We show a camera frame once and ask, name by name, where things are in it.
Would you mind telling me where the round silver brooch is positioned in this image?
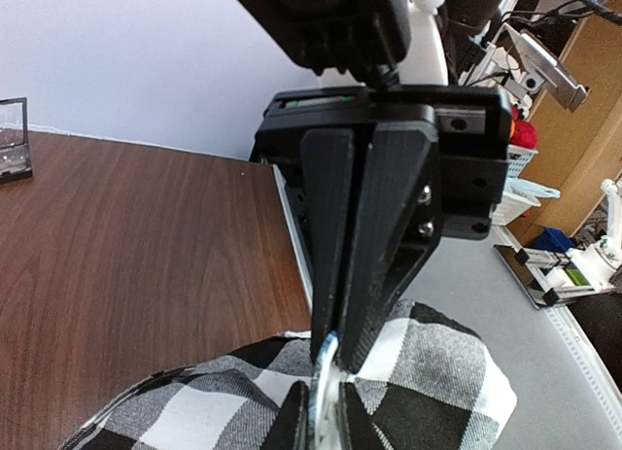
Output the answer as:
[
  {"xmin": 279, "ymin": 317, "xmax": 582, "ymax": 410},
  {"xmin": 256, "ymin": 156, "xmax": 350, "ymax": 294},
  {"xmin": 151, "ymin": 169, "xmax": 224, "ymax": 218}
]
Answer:
[{"xmin": 307, "ymin": 331, "xmax": 347, "ymax": 449}]

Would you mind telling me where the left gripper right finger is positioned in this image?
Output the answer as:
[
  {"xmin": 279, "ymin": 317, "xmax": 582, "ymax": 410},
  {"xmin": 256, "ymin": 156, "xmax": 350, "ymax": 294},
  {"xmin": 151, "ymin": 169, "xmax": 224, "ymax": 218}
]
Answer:
[{"xmin": 337, "ymin": 383, "xmax": 384, "ymax": 450}]

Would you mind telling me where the small black brooch box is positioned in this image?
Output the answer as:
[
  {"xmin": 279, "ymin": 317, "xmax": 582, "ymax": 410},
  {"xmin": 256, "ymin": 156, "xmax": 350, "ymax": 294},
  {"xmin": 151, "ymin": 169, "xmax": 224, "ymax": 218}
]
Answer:
[{"xmin": 0, "ymin": 97, "xmax": 33, "ymax": 184}]

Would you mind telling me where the black white checkered shirt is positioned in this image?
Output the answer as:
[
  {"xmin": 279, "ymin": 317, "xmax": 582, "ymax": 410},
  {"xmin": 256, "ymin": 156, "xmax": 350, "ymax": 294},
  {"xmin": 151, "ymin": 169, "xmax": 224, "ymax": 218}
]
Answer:
[{"xmin": 65, "ymin": 299, "xmax": 517, "ymax": 449}]

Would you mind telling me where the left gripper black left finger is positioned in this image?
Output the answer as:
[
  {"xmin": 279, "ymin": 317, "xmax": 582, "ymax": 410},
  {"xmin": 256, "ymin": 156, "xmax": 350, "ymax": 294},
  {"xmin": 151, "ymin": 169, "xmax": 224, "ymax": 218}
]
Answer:
[{"xmin": 264, "ymin": 381, "xmax": 309, "ymax": 450}]

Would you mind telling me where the white plastic basket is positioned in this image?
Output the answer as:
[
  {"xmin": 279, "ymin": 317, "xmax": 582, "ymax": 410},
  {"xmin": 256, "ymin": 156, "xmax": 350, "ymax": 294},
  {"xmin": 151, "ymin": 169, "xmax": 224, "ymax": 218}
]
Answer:
[{"xmin": 492, "ymin": 145, "xmax": 541, "ymax": 226}]

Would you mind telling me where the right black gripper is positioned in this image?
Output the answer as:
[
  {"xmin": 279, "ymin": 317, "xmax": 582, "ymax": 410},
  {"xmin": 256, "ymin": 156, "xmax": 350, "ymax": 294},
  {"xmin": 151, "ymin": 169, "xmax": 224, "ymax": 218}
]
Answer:
[{"xmin": 251, "ymin": 86, "xmax": 512, "ymax": 372}]

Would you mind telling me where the aluminium front rail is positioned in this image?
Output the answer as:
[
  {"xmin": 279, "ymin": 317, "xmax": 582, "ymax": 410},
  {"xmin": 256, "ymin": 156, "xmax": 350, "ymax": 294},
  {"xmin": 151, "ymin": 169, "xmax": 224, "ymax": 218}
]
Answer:
[{"xmin": 269, "ymin": 162, "xmax": 622, "ymax": 450}]

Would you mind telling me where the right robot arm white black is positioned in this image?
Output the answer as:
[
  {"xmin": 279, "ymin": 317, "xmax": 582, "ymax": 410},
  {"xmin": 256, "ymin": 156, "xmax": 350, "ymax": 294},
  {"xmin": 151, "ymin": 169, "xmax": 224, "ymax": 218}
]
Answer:
[{"xmin": 237, "ymin": 0, "xmax": 512, "ymax": 372}]

